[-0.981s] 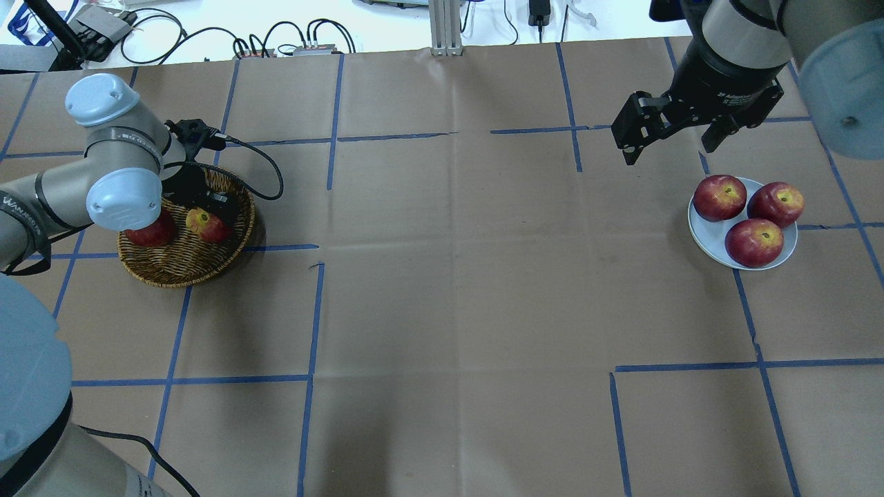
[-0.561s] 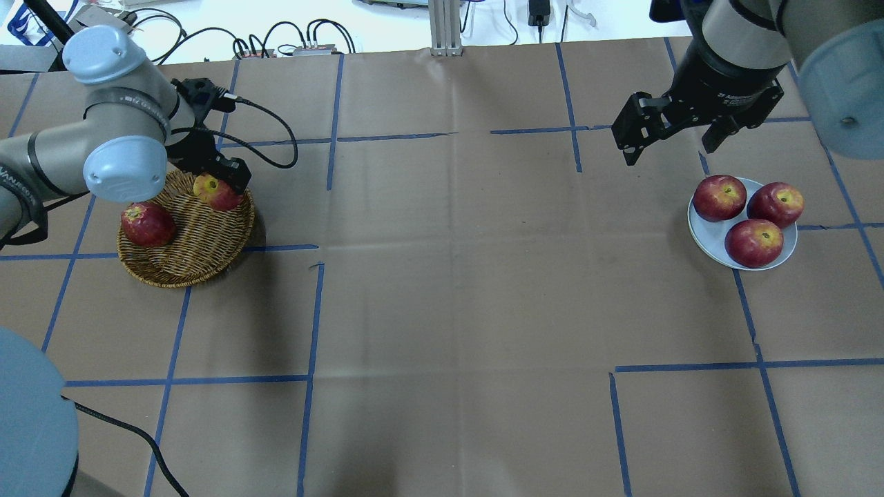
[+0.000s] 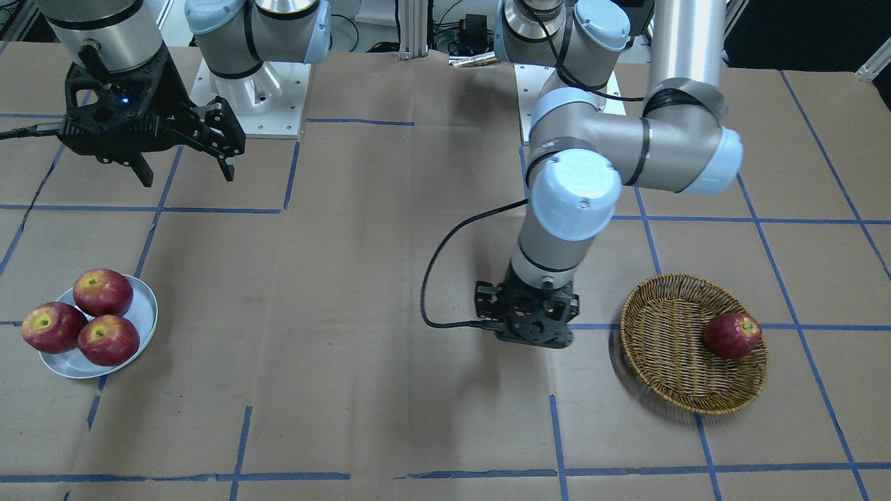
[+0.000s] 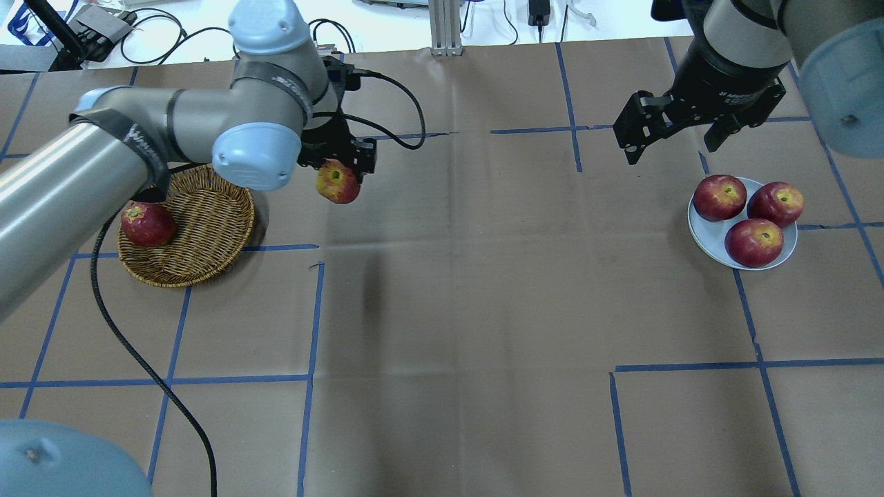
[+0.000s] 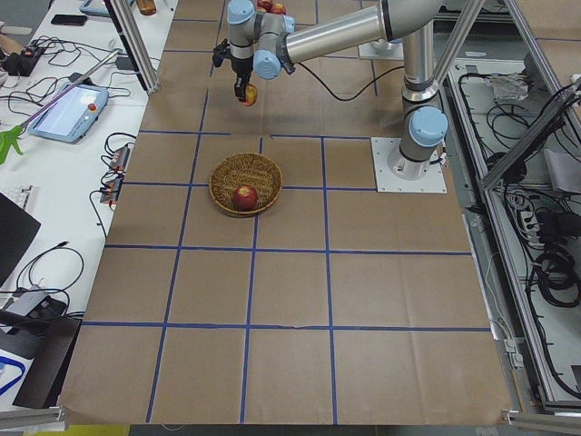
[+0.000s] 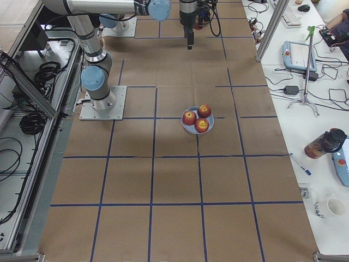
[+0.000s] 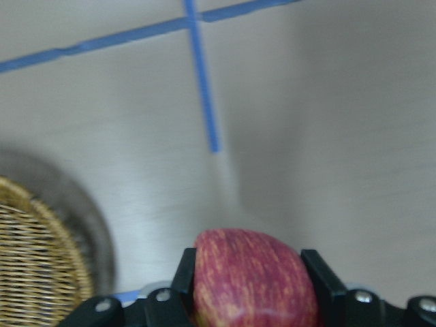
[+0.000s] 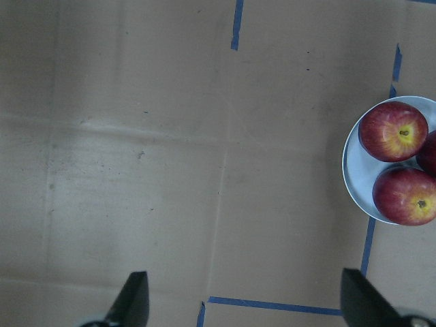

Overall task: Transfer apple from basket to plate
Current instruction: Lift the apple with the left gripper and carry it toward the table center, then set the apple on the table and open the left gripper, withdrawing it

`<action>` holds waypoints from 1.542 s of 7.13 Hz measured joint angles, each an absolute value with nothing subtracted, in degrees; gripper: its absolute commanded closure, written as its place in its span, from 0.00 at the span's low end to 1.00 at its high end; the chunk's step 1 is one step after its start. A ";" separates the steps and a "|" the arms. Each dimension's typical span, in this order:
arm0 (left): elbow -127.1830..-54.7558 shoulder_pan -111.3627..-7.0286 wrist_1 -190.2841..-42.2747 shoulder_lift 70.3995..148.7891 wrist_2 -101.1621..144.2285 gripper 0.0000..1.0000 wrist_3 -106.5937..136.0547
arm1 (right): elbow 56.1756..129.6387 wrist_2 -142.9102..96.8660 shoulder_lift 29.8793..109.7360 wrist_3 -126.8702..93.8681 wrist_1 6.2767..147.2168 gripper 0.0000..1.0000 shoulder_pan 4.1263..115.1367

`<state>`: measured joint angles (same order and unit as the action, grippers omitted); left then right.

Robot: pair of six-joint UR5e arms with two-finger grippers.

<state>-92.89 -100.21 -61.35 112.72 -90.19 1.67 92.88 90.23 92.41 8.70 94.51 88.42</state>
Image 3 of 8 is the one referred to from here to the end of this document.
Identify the grey blue plate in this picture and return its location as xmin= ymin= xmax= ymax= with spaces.
xmin=41 ymin=269 xmax=158 ymax=379

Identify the red apple plate front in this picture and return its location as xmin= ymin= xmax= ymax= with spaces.
xmin=77 ymin=315 xmax=140 ymax=367

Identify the red apple plate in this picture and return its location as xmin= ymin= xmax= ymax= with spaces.
xmin=72 ymin=269 xmax=134 ymax=317
xmin=77 ymin=315 xmax=140 ymax=367
xmin=20 ymin=301 xmax=87 ymax=354

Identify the woven wicker basket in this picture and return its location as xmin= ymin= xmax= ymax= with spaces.
xmin=620 ymin=273 xmax=769 ymax=416

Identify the red apple plate back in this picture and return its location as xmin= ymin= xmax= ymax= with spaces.
xmin=72 ymin=269 xmax=134 ymax=317

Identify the red apple from basket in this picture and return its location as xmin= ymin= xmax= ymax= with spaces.
xmin=703 ymin=314 xmax=762 ymax=360

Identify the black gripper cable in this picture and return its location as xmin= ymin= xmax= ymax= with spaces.
xmin=420 ymin=198 xmax=530 ymax=330

